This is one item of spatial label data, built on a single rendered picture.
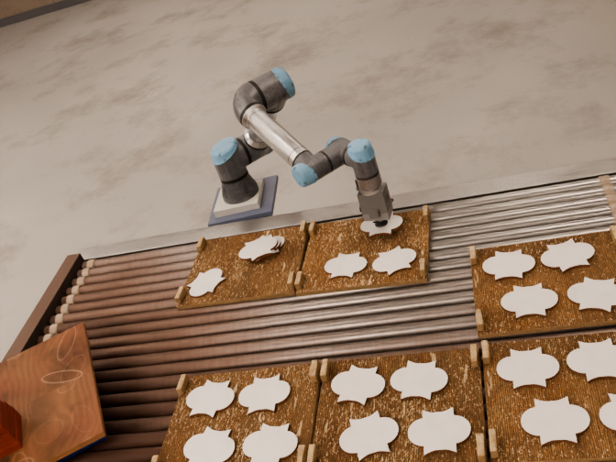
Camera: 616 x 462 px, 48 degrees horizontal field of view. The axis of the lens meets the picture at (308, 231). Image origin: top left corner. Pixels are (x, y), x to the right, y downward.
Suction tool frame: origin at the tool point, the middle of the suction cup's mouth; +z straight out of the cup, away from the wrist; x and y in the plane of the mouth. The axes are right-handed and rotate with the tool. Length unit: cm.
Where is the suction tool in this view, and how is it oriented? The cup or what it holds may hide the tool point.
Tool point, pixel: (381, 225)
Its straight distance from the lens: 226.9
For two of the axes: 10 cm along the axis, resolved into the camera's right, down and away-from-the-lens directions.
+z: 2.8, 7.8, 5.6
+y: 9.2, -0.5, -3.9
